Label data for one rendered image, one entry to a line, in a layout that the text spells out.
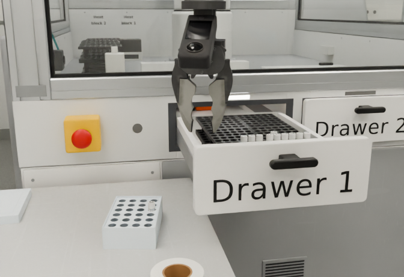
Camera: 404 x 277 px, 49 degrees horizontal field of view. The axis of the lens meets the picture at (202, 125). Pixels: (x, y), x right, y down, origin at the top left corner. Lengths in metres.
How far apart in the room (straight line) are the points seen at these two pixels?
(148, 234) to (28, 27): 0.49
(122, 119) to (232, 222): 0.37
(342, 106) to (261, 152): 0.44
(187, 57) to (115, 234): 0.30
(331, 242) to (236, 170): 0.59
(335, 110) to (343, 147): 0.35
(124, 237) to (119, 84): 0.37
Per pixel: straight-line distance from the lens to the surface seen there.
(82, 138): 0.92
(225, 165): 0.68
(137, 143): 1.00
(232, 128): 0.89
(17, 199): 0.93
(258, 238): 1.15
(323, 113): 1.08
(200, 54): 0.63
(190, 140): 0.82
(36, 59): 0.98
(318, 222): 1.19
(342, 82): 1.11
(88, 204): 0.91
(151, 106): 0.98
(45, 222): 0.86
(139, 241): 0.73
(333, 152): 0.74
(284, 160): 0.67
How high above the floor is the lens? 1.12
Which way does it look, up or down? 14 degrees down
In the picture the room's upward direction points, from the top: straight up
